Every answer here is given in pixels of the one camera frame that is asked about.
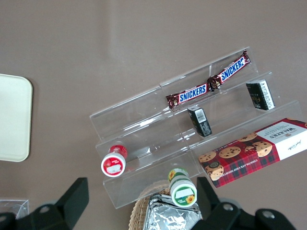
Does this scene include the Walkers tartan cookie box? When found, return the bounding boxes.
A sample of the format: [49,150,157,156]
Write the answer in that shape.
[198,117,307,189]

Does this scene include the clear acrylic bottle rack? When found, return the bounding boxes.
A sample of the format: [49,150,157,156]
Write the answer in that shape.
[0,198,30,220]

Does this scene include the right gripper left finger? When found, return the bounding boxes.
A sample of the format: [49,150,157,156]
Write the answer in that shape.
[16,177,90,230]

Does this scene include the green lidded sunflower cup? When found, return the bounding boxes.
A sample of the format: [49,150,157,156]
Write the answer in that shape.
[167,168,198,207]

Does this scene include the cream plastic tray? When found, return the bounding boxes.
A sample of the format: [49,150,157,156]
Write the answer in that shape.
[0,73,34,162]

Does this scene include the black box with white side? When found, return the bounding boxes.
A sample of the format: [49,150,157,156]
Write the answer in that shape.
[246,79,276,111]

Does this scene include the small black barcode box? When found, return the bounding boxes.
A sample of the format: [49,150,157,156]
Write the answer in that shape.
[187,106,213,138]

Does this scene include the red lidded yogurt cup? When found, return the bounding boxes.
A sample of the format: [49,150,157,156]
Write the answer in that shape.
[100,144,129,178]

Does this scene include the oval light wicker basket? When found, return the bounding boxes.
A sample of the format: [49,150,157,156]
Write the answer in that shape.
[129,180,173,230]

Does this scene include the silver foil packet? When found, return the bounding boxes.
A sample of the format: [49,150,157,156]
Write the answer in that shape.
[143,193,203,230]

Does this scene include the clear acrylic stepped shelf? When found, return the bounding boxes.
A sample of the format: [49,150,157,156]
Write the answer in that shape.
[159,46,303,175]
[89,84,201,210]

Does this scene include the Snickers chocolate bar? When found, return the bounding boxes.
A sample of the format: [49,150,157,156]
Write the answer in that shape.
[207,49,251,92]
[165,83,208,108]

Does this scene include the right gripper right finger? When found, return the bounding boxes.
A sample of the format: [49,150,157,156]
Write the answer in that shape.
[191,176,255,230]

